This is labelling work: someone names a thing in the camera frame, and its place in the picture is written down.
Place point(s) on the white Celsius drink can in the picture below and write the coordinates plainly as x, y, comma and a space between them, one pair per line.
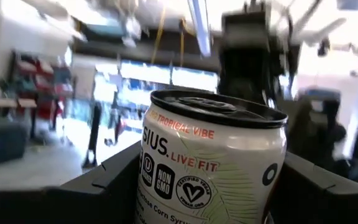
213, 174

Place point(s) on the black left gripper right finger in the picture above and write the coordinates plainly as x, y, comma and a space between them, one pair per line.
328, 208

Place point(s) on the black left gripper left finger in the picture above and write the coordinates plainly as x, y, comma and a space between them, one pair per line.
57, 205

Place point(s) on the black electronics box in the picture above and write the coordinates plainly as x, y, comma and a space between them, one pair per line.
2, 143

